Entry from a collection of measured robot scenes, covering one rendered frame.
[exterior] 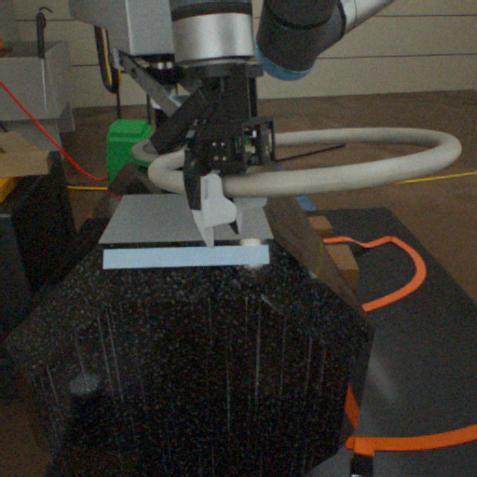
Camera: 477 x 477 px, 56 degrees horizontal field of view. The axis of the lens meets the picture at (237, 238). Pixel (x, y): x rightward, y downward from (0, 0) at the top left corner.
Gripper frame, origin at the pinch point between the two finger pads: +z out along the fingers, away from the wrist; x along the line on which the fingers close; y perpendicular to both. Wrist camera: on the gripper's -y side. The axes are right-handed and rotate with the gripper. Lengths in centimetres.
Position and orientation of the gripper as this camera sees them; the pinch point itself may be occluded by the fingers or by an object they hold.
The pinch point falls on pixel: (219, 231)
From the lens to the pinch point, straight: 58.5
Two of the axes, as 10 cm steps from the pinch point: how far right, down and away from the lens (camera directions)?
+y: 8.3, 1.0, -5.4
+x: 5.5, -3.1, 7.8
